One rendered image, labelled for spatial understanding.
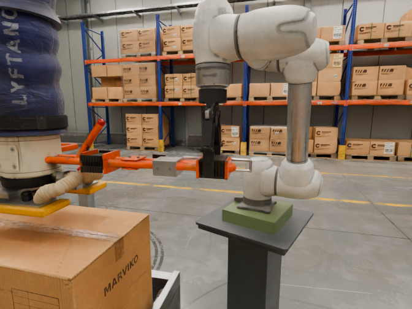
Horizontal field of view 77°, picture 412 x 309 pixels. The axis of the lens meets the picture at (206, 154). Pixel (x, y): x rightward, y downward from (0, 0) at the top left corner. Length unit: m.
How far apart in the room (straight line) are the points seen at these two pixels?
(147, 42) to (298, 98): 7.94
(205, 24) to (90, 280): 0.71
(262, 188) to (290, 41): 0.88
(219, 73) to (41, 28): 0.53
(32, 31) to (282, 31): 0.66
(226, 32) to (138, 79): 8.30
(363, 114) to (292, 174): 8.24
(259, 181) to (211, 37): 0.87
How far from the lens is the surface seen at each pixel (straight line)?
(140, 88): 8.84
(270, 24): 0.62
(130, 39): 9.22
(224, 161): 0.66
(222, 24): 0.66
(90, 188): 0.96
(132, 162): 0.75
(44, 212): 0.82
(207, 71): 0.66
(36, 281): 0.82
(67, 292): 0.77
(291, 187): 1.33
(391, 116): 9.72
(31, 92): 0.89
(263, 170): 1.35
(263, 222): 1.32
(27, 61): 0.90
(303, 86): 1.19
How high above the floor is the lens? 1.34
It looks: 10 degrees down
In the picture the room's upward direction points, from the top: straight up
